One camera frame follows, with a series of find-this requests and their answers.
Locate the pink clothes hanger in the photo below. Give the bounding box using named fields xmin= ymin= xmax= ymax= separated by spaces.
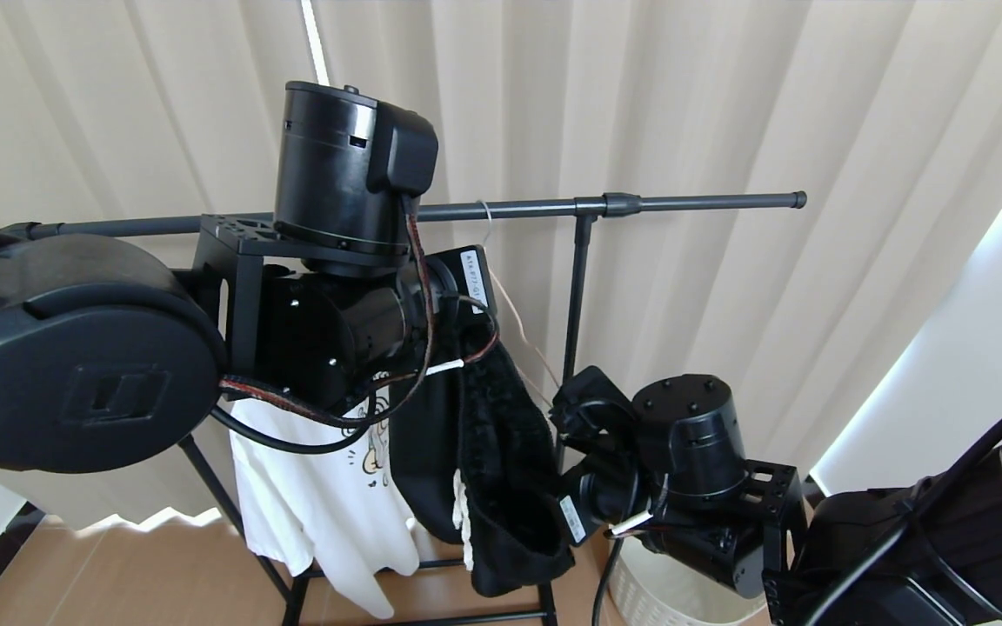
xmin=477 ymin=202 xmax=567 ymax=410

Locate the white printed t-shirt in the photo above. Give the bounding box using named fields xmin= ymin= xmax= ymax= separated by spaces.
xmin=230 ymin=383 xmax=424 ymax=620

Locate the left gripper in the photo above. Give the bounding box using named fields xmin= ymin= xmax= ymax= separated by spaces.
xmin=257 ymin=245 xmax=496 ymax=407

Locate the beige curtain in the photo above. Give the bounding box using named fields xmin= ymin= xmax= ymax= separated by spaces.
xmin=0 ymin=0 xmax=1002 ymax=531

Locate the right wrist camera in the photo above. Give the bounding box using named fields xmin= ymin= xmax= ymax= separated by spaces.
xmin=551 ymin=365 xmax=641 ymax=462

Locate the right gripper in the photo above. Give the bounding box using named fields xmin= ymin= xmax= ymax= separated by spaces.
xmin=558 ymin=468 xmax=769 ymax=598

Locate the white laundry basket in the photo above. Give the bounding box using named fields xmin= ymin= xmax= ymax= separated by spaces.
xmin=607 ymin=535 xmax=772 ymax=626

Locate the black garment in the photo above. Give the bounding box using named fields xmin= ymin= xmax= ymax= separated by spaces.
xmin=388 ymin=322 xmax=577 ymax=599

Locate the black clothes rack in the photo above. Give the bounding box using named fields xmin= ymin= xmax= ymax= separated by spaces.
xmin=1 ymin=191 xmax=808 ymax=626

